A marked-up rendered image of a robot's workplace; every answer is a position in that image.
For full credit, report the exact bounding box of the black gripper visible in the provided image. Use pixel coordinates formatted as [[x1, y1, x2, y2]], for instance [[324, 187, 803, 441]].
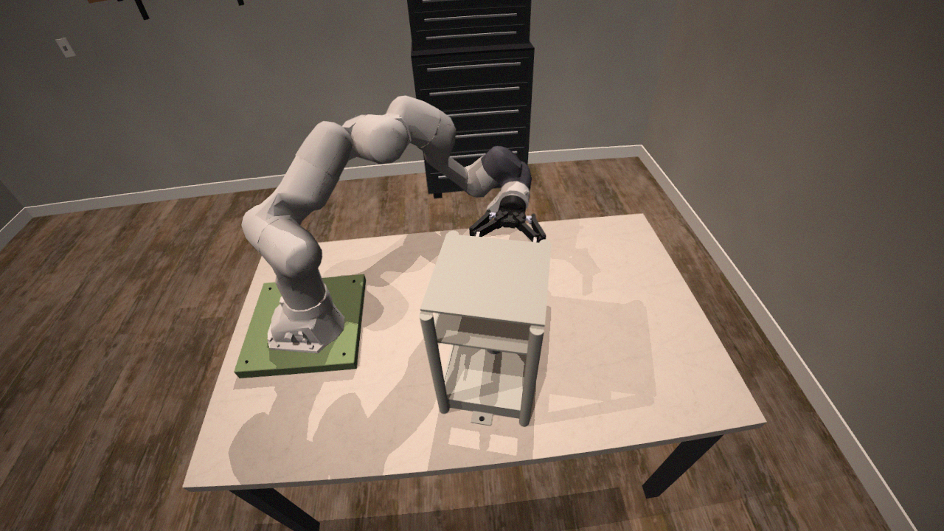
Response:
[[469, 195, 546, 243]]

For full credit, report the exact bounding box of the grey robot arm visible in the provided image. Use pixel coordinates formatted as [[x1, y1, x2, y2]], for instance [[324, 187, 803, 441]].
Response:
[[241, 96, 532, 353]]

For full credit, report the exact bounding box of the grey shelving unit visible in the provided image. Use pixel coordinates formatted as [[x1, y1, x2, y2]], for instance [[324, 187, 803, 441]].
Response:
[[419, 231, 552, 427]]

